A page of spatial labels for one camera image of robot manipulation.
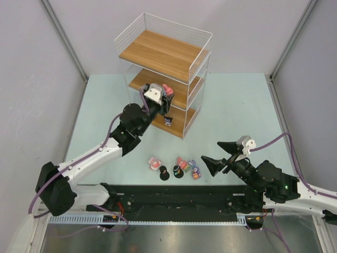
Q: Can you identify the pink bunny blue bow figurine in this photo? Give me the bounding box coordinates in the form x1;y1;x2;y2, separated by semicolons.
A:
162;84;174;98

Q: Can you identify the pink bunny flower crown figurine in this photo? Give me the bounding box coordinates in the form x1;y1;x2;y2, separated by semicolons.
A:
177;157;190;172

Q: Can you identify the black duck figurine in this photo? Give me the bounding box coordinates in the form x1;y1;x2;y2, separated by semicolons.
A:
159;166;170;181
173;166;184;179

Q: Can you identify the white pink round figurine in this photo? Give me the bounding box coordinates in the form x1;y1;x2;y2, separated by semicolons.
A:
148;157;162;171

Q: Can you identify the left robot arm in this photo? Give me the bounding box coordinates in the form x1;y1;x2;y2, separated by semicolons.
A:
28;91;174;216

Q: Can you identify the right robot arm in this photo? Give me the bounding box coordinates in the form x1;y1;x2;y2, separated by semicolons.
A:
201;136;336;225

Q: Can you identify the black eared purple figurine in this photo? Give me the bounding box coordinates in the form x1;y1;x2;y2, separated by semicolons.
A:
164;116;173;127

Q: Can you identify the purple rabbit figurine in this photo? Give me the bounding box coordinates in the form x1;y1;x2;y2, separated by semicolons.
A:
189;160;202;180

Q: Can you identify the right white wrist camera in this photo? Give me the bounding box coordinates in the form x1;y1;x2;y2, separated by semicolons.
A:
236;135;257;156

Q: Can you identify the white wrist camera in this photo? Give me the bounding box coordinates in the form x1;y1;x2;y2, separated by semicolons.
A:
236;135;257;156
144;83;165;105

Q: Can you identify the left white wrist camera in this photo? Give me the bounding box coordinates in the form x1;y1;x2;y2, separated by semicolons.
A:
144;83;165;105

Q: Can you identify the white slotted cable duct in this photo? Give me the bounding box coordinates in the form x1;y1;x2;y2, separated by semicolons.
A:
48;212;248;226

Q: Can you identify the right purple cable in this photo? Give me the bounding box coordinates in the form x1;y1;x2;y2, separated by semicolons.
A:
250;131;337;250

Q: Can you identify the white wire three-tier shelf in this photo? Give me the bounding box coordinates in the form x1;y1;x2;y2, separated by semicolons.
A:
114;13;213;139

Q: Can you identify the aluminium frame rail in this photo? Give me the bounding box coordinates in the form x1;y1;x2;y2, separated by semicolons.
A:
40;215;336;252

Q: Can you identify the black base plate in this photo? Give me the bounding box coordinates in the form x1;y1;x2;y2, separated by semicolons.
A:
103;185;246;222

